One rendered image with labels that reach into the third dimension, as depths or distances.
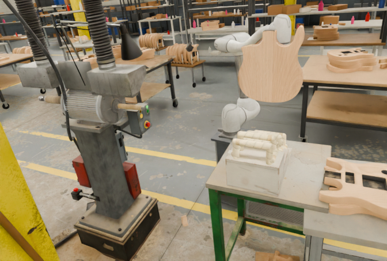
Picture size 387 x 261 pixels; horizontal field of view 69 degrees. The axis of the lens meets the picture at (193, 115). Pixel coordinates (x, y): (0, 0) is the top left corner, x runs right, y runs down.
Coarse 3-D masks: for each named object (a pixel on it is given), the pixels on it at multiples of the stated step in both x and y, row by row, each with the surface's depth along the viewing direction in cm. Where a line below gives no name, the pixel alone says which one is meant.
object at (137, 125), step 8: (136, 104) 222; (144, 104) 220; (128, 112) 213; (136, 112) 209; (144, 112) 217; (136, 120) 213; (144, 120) 218; (136, 128) 216; (144, 128) 219; (136, 136) 224
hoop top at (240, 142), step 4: (236, 140) 140; (240, 140) 139; (244, 140) 138; (236, 144) 140; (240, 144) 139; (244, 144) 138; (248, 144) 137; (252, 144) 136; (256, 144) 135; (260, 144) 134; (264, 144) 134; (268, 144) 133; (260, 148) 135; (264, 148) 134; (268, 148) 133
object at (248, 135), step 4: (240, 132) 146; (244, 132) 146; (248, 132) 145; (240, 136) 146; (244, 136) 145; (248, 136) 144; (252, 136) 143; (256, 136) 142; (260, 136) 142; (264, 136) 141; (268, 136) 140; (272, 136) 139; (264, 140) 142; (268, 140) 140
